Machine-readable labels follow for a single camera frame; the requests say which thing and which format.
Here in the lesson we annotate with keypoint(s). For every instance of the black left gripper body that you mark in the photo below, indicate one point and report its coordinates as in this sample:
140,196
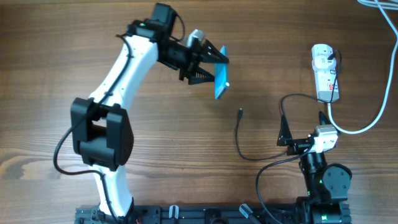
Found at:
183,58

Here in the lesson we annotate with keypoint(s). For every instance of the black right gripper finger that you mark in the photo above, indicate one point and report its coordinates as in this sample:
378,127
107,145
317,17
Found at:
323,119
285,136

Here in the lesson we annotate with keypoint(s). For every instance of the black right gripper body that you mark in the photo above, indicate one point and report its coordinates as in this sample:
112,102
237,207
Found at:
298,146

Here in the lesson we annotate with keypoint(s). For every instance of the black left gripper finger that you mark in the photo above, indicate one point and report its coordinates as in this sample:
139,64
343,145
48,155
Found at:
209,54
197,76

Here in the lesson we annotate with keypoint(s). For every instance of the cyan screen Galaxy smartphone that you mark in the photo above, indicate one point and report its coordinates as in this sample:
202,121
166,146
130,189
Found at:
221,83

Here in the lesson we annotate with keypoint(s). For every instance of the white power strip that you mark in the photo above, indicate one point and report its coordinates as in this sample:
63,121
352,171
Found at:
325,80

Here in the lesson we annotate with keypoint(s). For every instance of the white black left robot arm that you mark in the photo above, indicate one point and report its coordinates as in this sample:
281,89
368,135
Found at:
101,130

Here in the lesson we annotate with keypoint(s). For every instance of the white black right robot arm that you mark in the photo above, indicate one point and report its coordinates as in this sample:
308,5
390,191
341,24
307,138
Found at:
327,184

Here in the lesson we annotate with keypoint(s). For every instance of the white charger plug adapter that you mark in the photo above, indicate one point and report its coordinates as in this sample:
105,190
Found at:
323,62

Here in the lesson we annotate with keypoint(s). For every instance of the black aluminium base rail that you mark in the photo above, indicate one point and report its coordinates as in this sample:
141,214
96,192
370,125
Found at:
284,213

